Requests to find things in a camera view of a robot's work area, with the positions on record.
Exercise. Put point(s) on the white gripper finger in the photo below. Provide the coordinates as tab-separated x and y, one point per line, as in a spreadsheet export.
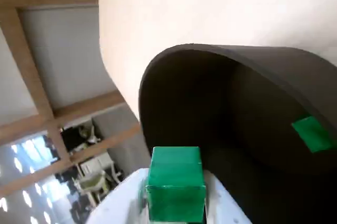
223	208
123	197

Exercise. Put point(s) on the green block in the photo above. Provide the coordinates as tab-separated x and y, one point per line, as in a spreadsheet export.
175	181
312	134

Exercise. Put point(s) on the black pot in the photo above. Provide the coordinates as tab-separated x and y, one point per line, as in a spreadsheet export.
210	102

